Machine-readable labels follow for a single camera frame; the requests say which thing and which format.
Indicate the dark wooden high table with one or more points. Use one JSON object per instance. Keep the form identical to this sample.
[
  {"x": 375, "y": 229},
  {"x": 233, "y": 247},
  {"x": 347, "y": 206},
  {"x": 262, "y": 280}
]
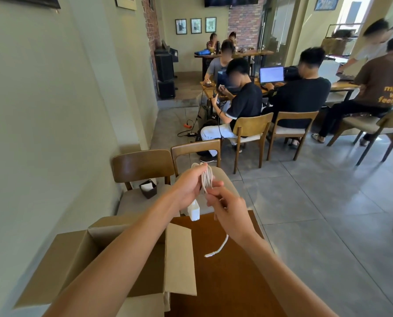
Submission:
[{"x": 249, "y": 53}]

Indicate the small framed picture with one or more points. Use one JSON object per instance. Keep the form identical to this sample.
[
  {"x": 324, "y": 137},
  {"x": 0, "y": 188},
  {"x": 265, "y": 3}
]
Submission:
[
  {"x": 211, "y": 24},
  {"x": 181, "y": 26},
  {"x": 196, "y": 26}
]

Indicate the black bag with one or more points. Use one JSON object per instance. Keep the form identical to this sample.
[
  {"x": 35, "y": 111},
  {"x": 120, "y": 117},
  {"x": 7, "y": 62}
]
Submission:
[{"x": 291, "y": 73}]

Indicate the open cardboard box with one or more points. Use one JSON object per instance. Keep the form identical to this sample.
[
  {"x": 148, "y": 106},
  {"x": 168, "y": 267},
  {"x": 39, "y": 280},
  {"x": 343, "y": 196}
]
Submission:
[{"x": 84, "y": 250}]

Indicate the black backpack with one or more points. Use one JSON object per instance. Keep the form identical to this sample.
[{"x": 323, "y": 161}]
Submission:
[{"x": 208, "y": 128}]

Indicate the white napkins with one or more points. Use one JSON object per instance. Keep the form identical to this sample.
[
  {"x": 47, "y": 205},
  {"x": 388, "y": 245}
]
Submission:
[{"x": 147, "y": 186}]

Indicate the blue bag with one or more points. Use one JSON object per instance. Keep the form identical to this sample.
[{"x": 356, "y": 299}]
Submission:
[{"x": 203, "y": 52}]

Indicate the blue framed wall picture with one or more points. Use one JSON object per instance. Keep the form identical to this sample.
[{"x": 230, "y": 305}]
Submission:
[{"x": 327, "y": 2}]

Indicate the dark open laptop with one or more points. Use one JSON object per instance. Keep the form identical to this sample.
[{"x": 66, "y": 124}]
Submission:
[{"x": 222, "y": 79}]

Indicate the dark brown wooden chair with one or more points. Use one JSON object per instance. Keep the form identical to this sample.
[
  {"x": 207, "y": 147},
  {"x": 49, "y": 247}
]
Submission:
[{"x": 140, "y": 166}]

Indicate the large black speaker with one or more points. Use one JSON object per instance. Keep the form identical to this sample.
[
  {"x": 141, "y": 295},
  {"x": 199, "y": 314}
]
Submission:
[{"x": 164, "y": 66}]

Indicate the metal rack with baskets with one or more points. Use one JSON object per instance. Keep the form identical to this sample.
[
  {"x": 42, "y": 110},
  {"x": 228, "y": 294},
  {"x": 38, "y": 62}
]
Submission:
[{"x": 341, "y": 39}]

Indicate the white power adapter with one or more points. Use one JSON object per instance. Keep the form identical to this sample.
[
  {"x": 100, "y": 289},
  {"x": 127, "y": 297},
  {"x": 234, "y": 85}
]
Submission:
[{"x": 193, "y": 211}]

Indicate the person's left forearm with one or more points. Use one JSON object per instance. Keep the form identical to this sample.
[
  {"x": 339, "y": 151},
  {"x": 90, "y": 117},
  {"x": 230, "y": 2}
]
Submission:
[{"x": 117, "y": 257}]

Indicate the person's left hand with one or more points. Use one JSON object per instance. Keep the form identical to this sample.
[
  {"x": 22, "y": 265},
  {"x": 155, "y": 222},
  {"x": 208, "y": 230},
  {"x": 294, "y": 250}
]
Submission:
[{"x": 186, "y": 189}]

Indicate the long wooden table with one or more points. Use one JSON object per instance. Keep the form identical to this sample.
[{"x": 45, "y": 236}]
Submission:
[{"x": 343, "y": 85}]

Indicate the brown tissue holder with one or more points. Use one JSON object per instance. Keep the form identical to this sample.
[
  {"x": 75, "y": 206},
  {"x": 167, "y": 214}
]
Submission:
[{"x": 149, "y": 193}]

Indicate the person's right forearm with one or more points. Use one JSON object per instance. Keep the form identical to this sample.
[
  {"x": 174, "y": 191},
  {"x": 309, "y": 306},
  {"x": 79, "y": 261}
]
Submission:
[{"x": 282, "y": 277}]

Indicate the person's right thumb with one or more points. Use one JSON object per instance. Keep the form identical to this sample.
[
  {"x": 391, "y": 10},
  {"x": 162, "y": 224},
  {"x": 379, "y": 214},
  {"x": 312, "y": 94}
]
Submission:
[{"x": 211, "y": 198}]

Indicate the person's right hand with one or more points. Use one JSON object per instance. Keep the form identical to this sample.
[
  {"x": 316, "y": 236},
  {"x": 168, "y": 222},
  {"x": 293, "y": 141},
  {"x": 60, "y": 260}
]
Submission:
[{"x": 232, "y": 216}]

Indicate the light framed wall picture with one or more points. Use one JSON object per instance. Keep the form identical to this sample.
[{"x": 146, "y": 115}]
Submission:
[{"x": 126, "y": 1}]

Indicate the small black speaker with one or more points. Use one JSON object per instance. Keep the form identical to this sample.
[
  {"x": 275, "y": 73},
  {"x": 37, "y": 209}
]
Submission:
[{"x": 166, "y": 89}]

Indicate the wooden chair with beige seat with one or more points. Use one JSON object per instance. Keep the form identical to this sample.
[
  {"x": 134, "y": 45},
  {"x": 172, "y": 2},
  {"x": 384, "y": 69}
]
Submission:
[
  {"x": 196, "y": 148},
  {"x": 252, "y": 127},
  {"x": 371, "y": 123},
  {"x": 295, "y": 123}
]

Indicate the person's left thumb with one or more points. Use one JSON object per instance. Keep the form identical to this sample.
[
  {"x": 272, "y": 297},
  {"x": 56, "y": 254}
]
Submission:
[{"x": 213, "y": 186}]

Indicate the wall television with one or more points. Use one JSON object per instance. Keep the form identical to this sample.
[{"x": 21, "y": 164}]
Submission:
[{"x": 231, "y": 0}]

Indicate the open laptop with lit screen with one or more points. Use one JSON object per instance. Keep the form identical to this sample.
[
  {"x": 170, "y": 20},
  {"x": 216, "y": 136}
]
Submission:
[{"x": 271, "y": 75}]

